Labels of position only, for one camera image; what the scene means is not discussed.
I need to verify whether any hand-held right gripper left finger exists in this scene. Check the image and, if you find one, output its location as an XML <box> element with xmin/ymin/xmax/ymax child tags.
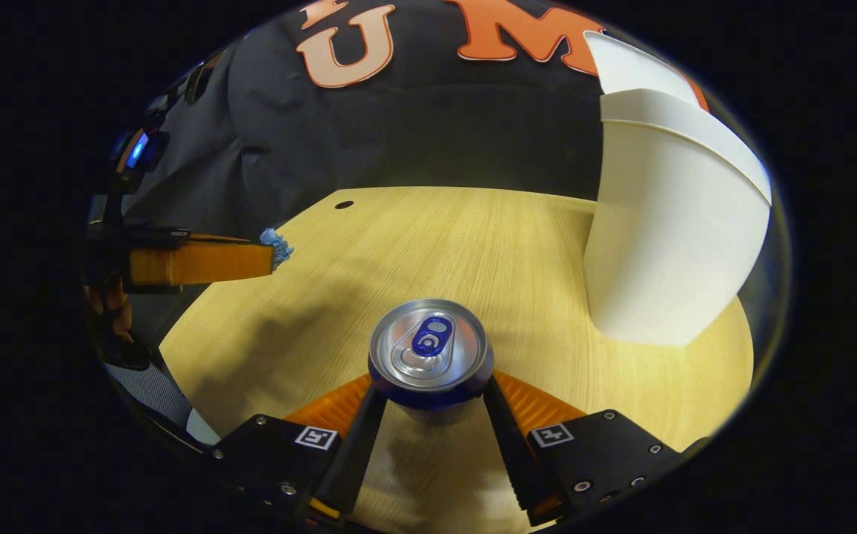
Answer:
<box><xmin>212</xmin><ymin>373</ymin><xmax>388</xmax><ymax>524</ymax></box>

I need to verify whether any white desktop garbage bin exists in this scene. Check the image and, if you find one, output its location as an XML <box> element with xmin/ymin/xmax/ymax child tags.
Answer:
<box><xmin>583</xmin><ymin>31</ymin><xmax>772</xmax><ymax>347</ymax></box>

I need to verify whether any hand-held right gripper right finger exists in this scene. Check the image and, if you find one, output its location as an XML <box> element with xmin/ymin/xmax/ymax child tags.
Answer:
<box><xmin>482</xmin><ymin>369</ymin><xmax>711</xmax><ymax>527</ymax></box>

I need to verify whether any blue paper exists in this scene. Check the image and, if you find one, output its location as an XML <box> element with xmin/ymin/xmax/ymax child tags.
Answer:
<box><xmin>259</xmin><ymin>228</ymin><xmax>294</xmax><ymax>268</ymax></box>

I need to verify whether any silver blue pop can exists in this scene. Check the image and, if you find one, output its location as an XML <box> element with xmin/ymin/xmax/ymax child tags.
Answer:
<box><xmin>368</xmin><ymin>298</ymin><xmax>496</xmax><ymax>427</ymax></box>

